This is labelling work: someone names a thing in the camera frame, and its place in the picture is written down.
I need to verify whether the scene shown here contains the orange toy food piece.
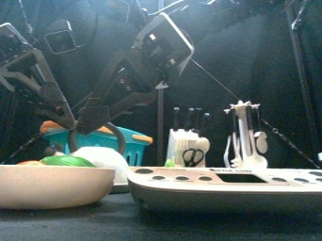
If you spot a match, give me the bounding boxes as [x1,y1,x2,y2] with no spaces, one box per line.
[15,159,45,167]

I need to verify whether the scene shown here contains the black toy scissors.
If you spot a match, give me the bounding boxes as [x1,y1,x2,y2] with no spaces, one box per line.
[181,148,205,168]

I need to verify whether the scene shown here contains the black frame post with hook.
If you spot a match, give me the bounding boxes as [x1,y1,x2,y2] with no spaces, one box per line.
[283,0,317,159]

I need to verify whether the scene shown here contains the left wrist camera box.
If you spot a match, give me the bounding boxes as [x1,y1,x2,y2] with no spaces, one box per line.
[42,19,78,55]

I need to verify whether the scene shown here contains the white toy spatula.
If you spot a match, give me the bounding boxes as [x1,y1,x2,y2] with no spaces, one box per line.
[223,109,233,168]

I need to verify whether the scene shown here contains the black-handled toy knife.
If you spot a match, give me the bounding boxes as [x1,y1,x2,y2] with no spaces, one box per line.
[193,107,204,132]
[184,107,194,131]
[172,106,181,130]
[201,112,211,137]

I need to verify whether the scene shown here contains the white toy knife block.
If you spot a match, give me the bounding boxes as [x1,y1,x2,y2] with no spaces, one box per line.
[165,127,211,169]

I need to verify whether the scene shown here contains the white toy ladle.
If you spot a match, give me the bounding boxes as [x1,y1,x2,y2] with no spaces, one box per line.
[247,106,268,169]

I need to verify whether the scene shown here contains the green toy vegetable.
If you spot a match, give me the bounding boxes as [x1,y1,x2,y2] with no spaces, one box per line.
[162,158,177,169]

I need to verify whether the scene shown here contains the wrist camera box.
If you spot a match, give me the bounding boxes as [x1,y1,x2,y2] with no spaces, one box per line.
[137,11,196,80]
[42,19,78,55]

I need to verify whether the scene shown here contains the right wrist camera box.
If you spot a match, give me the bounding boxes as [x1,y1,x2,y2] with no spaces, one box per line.
[137,11,196,80]

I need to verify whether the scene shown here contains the thin diagonal frame string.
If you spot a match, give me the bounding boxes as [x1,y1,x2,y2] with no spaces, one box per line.
[189,58,322,169]

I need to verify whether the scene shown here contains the white toy spoon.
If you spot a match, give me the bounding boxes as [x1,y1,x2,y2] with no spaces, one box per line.
[252,106,268,155]

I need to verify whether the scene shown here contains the teal toy basket, orange rim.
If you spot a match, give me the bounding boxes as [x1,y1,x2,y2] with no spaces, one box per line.
[38,120,154,168]

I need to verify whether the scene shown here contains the green toy food piece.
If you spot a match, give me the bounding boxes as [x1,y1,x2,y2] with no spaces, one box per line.
[40,154,96,168]

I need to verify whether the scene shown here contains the white toy kitchen scale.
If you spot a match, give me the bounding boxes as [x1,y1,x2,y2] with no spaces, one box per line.
[124,166,322,218]

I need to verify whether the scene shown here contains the beige toy pan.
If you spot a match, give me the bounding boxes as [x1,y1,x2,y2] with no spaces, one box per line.
[0,164,117,211]

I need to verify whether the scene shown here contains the white star-shaped dish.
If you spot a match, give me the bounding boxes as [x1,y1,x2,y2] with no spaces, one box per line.
[223,100,268,169]

